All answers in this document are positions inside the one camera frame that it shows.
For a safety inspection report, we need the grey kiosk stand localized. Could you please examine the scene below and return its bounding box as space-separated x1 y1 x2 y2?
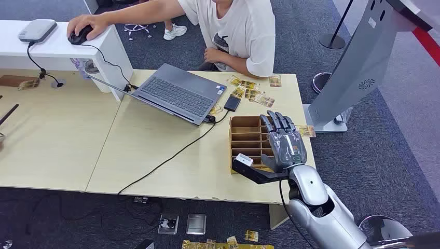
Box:
302 0 440 134

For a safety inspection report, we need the white desk riser shelf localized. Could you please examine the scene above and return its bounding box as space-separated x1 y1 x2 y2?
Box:
0 20 134 102

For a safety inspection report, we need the pale wrist camera, black bracket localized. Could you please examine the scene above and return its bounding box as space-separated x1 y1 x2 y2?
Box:
232 154 290 185

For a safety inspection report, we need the silver floor socket with plug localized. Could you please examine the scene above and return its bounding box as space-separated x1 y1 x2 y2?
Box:
157 213 180 236

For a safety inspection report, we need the person's left hand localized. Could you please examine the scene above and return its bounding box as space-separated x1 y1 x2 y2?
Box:
203 47 225 65

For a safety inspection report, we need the dark thin stick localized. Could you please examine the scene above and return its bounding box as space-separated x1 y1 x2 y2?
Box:
0 104 20 127

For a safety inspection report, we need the black power adapter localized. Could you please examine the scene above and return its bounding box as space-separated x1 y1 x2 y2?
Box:
224 95 242 113

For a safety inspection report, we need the black mouse cable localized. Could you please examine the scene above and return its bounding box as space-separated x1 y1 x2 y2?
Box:
79 43 138 93

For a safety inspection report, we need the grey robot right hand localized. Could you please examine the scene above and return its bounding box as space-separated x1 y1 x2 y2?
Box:
259 110 308 174

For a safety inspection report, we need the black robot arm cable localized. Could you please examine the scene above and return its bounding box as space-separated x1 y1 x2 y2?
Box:
279 180 315 249

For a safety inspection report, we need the purple patterned packet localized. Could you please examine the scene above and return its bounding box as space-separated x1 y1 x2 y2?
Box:
70 58 91 80

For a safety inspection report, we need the chrome stanchion base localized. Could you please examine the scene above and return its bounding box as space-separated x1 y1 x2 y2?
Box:
311 72 333 94
358 215 414 242

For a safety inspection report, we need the white chair base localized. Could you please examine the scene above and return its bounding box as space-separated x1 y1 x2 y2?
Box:
123 23 157 42

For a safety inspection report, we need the brown flat board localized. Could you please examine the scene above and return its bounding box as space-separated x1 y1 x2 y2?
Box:
0 75 39 89

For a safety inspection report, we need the black computer mouse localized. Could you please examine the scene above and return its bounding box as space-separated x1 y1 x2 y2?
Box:
67 25 94 46

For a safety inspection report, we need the black stanchion pole with base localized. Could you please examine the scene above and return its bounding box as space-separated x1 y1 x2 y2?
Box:
318 0 355 50

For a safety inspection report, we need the silver floor socket plate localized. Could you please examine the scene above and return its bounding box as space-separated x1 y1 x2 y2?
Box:
186 213 207 236

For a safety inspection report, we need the person's right hand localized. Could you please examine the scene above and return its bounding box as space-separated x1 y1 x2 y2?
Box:
67 14 112 41

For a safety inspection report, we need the white sneaker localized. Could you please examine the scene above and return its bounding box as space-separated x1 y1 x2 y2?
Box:
162 23 188 41

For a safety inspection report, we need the gold patterned flat box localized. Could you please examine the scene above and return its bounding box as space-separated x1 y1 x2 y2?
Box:
181 239 275 249

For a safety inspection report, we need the cardboard slotted card organizer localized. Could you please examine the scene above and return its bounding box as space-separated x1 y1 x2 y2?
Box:
229 115 277 175

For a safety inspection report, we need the red barrier belt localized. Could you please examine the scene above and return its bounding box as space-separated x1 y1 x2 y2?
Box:
412 26 440 68

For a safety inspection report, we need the white table leg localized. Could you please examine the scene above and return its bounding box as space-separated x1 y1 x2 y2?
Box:
268 204 290 230

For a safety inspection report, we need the black device cable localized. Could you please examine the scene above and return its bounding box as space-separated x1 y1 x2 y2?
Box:
26 41 65 87

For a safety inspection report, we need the grey laptop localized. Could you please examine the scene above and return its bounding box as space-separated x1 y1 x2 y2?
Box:
84 63 228 127

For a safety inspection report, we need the round clear cup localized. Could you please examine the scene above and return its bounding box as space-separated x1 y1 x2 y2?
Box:
84 59 101 75

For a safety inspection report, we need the grey flat box device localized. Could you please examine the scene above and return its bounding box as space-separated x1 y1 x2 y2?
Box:
18 19 58 44

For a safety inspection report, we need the person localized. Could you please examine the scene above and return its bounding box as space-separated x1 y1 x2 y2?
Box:
67 0 277 79

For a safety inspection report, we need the black laptop power cable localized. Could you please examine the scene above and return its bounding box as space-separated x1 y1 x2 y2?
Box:
117 109 230 196

